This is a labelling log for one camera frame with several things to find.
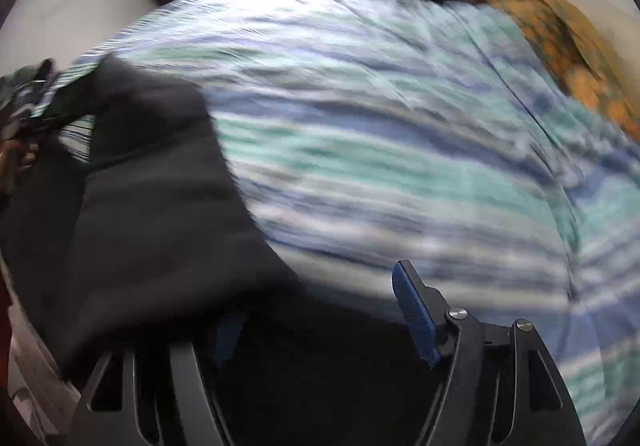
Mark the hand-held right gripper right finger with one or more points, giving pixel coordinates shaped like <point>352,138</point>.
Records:
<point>415,316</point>

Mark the orange patterned blanket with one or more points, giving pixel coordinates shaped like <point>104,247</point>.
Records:
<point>565,45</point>

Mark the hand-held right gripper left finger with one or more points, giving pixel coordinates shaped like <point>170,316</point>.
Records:
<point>227,338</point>

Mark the striped bed sheet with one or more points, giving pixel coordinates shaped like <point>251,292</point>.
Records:
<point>375,150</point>

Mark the black pants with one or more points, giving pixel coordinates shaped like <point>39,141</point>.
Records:
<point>150,201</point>

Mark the person's left hand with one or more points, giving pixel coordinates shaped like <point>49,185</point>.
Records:
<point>15,158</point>

